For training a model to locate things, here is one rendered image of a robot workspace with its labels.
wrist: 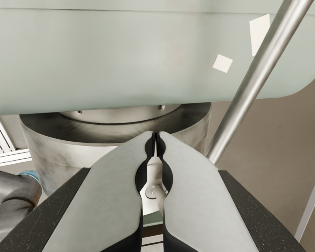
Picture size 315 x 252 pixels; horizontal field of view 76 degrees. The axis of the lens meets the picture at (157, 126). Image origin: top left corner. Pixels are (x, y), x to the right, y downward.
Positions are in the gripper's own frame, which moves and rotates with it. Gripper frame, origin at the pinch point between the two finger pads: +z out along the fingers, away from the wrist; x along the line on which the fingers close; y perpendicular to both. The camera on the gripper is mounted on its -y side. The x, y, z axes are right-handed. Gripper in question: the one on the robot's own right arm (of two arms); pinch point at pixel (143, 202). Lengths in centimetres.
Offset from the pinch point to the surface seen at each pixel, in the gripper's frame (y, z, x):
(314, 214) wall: 177, 237, -97
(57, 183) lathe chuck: -20.2, -13.1, 12.4
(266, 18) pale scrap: -40.1, 8.1, 17.3
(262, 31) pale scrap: -39.1, 8.0, 17.3
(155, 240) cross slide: 34.1, 6.4, -11.2
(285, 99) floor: 20, 142, -108
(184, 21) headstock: -39.6, 0.9, 17.2
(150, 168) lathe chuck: -23.5, -1.2, 15.3
